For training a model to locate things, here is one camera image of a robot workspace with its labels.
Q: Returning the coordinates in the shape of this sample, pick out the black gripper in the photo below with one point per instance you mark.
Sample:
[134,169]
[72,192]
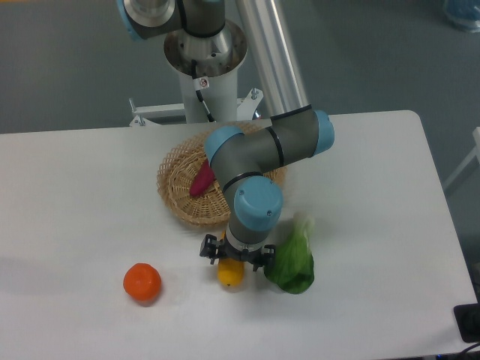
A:
[258,255]

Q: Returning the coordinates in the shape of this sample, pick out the yellow mango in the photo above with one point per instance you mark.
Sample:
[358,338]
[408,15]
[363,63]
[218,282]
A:
[230,272]

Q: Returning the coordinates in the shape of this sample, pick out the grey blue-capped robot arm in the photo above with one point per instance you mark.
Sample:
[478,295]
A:
[202,44]

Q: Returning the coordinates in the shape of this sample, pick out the woven wicker basket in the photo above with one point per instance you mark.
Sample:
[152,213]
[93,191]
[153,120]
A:
[174,179]

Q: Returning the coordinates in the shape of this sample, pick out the green bok choy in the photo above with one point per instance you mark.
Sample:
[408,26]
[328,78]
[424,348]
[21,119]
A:
[293,268]

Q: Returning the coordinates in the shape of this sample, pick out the purple sweet potato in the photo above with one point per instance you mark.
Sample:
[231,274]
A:
[204,178]

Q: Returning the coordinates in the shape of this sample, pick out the orange tangerine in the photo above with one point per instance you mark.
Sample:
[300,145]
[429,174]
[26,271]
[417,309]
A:
[142,282]

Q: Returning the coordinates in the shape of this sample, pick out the black device at table edge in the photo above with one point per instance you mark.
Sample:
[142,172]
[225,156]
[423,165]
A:
[467,319]

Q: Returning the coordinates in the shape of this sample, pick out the blue object on floor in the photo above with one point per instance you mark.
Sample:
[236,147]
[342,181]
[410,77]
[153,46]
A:
[463,14]

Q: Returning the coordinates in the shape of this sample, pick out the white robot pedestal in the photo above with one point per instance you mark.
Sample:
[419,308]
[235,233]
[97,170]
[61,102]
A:
[214,94]

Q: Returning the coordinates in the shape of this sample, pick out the white frame at right edge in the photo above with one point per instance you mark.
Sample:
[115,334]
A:
[464,169]

